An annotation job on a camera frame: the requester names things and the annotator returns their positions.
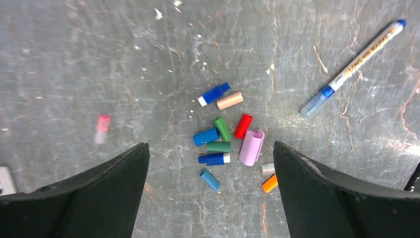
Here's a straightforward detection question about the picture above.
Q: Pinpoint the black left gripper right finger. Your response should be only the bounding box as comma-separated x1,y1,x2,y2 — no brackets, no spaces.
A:
273,141,420,238

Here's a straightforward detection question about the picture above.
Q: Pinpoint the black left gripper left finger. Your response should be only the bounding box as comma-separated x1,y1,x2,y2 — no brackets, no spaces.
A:
0,143,150,238

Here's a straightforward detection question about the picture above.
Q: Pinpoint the orange pen cap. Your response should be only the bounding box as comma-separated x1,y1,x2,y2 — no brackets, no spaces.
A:
262,174,278,193

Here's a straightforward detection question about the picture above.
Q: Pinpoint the clear red pen cap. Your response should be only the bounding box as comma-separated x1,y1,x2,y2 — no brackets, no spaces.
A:
94,114,110,145

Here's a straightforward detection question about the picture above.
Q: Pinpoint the pink highlighter cap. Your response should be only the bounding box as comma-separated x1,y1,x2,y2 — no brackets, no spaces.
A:
239,129,265,167

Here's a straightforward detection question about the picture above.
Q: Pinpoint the dark blue pen cap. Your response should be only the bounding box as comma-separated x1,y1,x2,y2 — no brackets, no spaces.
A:
198,152,230,166

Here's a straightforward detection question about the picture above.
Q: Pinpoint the clear capped blue marker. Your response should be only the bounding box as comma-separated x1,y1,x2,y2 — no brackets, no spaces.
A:
300,19,407,118

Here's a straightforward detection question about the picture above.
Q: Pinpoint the blue acrylic pen cap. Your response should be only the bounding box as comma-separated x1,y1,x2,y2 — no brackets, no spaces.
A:
193,127,220,146

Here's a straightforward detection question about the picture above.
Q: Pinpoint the green pen cap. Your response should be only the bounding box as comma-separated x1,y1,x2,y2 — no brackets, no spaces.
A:
213,116,232,142

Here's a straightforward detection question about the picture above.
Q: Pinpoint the peach pen cap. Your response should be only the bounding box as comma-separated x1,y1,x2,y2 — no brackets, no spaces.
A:
216,92,244,110

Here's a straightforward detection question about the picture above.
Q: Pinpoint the navy pen cap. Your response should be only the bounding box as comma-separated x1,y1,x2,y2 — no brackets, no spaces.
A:
197,82,231,107

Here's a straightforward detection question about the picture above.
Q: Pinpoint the white plastic basket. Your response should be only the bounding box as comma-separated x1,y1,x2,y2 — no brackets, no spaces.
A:
0,166,17,196

